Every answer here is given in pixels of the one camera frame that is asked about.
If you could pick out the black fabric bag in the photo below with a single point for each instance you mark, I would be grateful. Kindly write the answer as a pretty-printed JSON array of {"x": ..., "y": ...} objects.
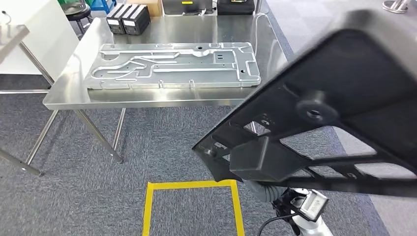
[{"x": 234, "y": 8}]

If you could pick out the large machined aluminium plate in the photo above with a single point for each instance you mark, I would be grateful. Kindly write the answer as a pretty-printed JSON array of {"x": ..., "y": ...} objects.
[{"x": 195, "y": 78}]

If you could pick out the black round stool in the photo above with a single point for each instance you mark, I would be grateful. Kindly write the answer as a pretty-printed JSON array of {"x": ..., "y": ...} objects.
[{"x": 76, "y": 13}]

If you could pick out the brown cardboard box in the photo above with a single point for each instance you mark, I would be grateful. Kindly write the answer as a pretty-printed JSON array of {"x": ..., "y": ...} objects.
[{"x": 153, "y": 8}]

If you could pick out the blue metal stand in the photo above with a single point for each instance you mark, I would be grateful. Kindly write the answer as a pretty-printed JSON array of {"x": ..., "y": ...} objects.
[{"x": 102, "y": 4}]

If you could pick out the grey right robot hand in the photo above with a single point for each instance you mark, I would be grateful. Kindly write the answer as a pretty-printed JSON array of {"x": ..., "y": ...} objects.
[{"x": 260, "y": 192}]

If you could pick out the white cabinet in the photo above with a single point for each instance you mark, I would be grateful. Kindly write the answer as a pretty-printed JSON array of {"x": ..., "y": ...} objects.
[{"x": 39, "y": 49}]

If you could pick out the stainless steel workbench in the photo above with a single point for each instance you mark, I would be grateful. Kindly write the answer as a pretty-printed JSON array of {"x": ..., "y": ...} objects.
[{"x": 163, "y": 94}]

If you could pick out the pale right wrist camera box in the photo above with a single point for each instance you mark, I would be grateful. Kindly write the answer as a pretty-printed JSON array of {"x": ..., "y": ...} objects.
[{"x": 311, "y": 205}]

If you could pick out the black case with yellow label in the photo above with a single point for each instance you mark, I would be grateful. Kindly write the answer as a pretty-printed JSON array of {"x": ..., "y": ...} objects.
[{"x": 176, "y": 8}]

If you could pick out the black plastic frame part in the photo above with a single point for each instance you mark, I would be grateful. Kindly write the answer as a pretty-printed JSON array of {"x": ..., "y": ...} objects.
[{"x": 358, "y": 81}]

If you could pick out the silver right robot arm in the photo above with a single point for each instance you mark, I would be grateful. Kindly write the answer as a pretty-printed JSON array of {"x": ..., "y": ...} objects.
[{"x": 309, "y": 228}]

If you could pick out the small steel table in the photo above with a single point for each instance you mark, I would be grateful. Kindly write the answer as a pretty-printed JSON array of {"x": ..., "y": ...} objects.
[{"x": 9, "y": 39}]

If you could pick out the black box with white label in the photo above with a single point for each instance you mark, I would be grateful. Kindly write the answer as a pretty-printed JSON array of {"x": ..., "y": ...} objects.
[
  {"x": 114, "y": 29},
  {"x": 143, "y": 19}
]

